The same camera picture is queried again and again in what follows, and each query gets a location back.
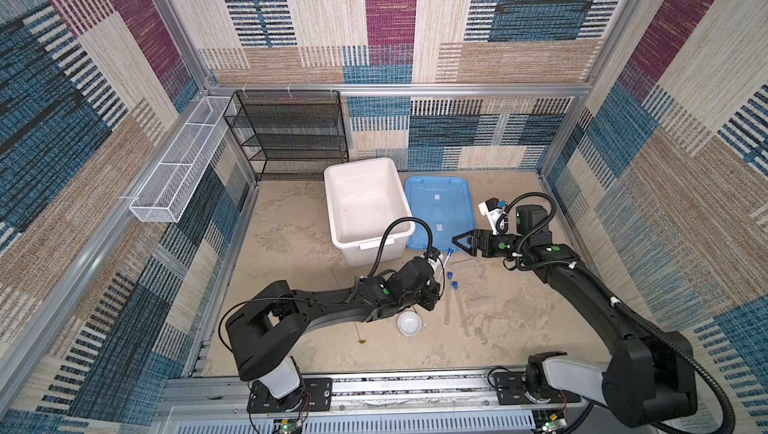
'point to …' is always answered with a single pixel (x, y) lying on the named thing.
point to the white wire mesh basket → (159, 200)
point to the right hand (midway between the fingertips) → (462, 244)
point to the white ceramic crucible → (409, 323)
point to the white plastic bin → (365, 200)
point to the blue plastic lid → (446, 203)
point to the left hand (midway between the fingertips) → (441, 284)
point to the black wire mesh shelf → (289, 135)
